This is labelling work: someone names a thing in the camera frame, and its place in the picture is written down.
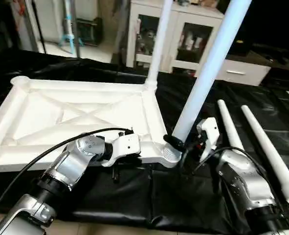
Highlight white drawer unit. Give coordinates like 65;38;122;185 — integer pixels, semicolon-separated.
215;59;272;87

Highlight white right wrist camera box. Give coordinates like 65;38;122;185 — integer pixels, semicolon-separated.
197;117;220;162

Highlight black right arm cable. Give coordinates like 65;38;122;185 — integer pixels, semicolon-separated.
191;146;268;194

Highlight white plastic table leg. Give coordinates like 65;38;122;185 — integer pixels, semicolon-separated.
241;104;289;205
217;99;245;152
161;0;253;168
144;0;174;91

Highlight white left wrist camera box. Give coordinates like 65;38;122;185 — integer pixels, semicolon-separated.
101;132;141;168

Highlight light blue stand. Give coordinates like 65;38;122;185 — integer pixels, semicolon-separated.
58;0;85;58

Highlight black work mat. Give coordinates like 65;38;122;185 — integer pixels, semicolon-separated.
0;49;289;235

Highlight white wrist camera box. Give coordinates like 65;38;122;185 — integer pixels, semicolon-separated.
101;132;141;168
197;117;220;162

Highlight white plastic table top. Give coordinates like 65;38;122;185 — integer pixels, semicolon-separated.
0;76;184;173

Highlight white glass door cabinet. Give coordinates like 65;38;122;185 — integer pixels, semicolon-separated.
126;0;228;74

